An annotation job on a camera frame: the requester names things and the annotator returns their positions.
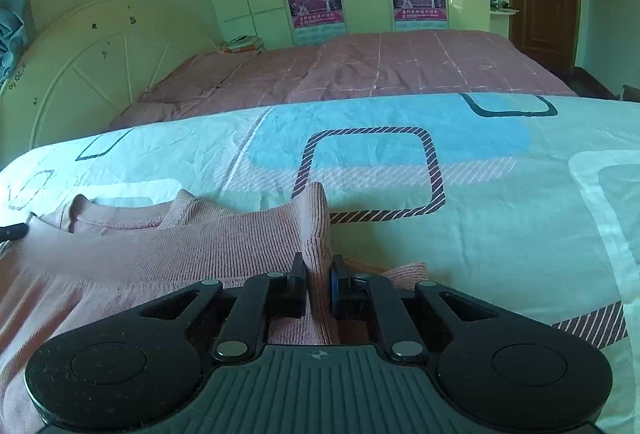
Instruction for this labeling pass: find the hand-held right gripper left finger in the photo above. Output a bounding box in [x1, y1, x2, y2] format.
[140, 253, 309, 363]

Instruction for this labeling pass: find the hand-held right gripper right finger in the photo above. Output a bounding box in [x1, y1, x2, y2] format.
[330, 255, 501, 363]

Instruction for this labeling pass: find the pink sweater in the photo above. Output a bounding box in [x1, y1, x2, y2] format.
[0, 181, 431, 434]

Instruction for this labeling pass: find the blue white patterned bed sheet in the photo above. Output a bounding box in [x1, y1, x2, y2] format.
[0, 91, 640, 434]

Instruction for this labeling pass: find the cream round headboard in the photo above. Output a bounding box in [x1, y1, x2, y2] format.
[0, 0, 221, 165]

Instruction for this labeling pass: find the blue curtain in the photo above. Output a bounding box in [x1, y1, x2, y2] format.
[0, 0, 32, 82]

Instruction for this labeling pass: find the pink checked bedspread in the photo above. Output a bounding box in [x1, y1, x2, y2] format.
[107, 30, 576, 132]

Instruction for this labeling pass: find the stack of books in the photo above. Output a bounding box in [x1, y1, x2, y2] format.
[217, 35, 265, 54]

